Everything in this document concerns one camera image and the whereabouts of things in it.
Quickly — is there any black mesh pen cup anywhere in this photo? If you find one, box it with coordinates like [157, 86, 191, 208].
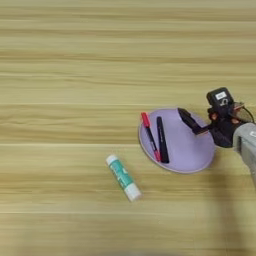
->
[208, 101, 256, 149]

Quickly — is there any green and white glue stick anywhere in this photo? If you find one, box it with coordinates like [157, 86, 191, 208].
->
[105, 154, 143, 203]

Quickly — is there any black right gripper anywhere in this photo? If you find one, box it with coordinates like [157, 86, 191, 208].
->
[177, 101, 246, 136]

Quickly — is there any round lilac plastic plate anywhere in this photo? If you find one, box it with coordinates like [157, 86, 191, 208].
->
[138, 108, 216, 174]

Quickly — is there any red marker pen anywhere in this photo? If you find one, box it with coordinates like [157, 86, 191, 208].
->
[140, 111, 162, 163]

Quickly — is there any black marker pen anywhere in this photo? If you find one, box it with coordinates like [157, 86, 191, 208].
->
[155, 115, 170, 164]

